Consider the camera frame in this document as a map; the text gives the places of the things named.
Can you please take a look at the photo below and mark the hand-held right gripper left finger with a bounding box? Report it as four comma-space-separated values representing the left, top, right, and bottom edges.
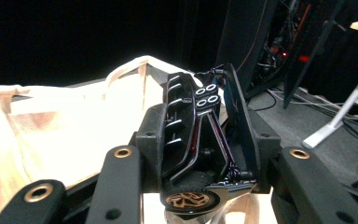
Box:
135, 104, 168, 192

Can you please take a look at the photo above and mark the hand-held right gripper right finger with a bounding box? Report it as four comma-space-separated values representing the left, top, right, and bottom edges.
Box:
248, 109, 282, 194

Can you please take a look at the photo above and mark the blue toy car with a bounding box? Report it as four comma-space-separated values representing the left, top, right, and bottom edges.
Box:
159, 63, 262, 217

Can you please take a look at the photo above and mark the white metal stand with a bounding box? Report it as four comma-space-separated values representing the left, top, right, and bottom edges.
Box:
301, 18, 358, 150

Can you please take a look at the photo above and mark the black slanted stand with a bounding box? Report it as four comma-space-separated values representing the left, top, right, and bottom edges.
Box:
282, 18, 347, 110

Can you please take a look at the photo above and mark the dark equipment rack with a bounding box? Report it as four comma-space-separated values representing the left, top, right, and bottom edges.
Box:
217, 0, 339, 101

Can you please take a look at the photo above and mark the bundle of floor cables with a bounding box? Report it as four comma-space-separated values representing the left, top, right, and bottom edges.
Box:
255, 88, 358, 129

